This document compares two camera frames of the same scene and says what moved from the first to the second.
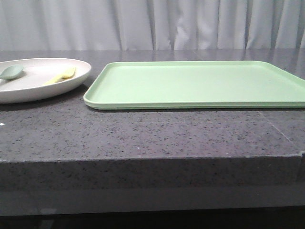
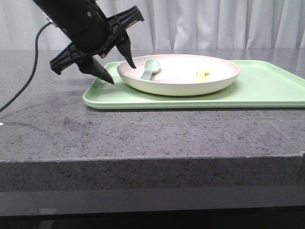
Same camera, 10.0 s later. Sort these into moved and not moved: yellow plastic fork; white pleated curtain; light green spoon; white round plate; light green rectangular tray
Moved: light green spoon; white round plate; yellow plastic fork
Not moved: light green rectangular tray; white pleated curtain
